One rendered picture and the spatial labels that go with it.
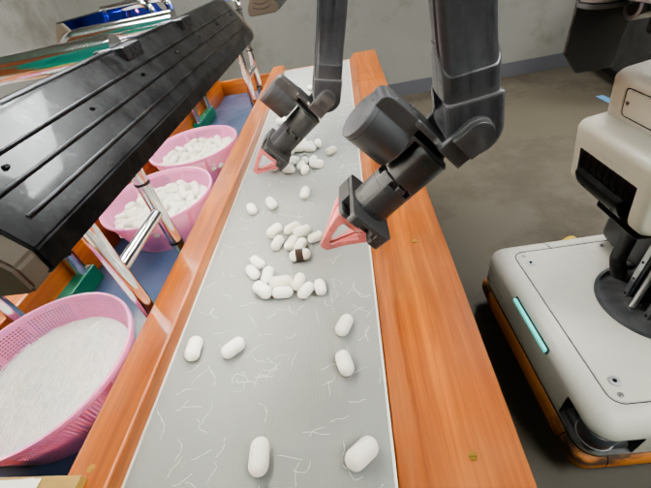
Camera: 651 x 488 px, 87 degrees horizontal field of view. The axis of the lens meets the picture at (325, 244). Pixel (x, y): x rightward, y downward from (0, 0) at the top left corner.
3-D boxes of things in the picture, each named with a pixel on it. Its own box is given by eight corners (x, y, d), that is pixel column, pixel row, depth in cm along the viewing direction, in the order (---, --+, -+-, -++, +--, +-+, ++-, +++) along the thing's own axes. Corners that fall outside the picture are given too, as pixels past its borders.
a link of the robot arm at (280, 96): (339, 100, 70) (335, 88, 77) (295, 56, 65) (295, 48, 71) (300, 142, 75) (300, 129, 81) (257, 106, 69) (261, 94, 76)
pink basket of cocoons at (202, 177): (219, 186, 101) (206, 156, 95) (232, 237, 81) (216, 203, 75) (126, 216, 97) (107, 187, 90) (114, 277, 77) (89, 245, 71)
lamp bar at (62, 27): (167, 15, 144) (159, -6, 140) (85, 49, 97) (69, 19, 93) (149, 18, 145) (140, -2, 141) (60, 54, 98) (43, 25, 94)
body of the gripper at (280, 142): (261, 151, 76) (281, 127, 72) (267, 132, 84) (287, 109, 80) (283, 169, 79) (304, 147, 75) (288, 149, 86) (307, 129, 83)
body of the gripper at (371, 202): (343, 223, 43) (387, 183, 39) (342, 181, 51) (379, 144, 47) (380, 249, 45) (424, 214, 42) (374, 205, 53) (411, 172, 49)
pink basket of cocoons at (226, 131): (253, 146, 118) (244, 119, 112) (235, 188, 98) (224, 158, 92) (180, 158, 122) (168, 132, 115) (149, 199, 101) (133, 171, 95)
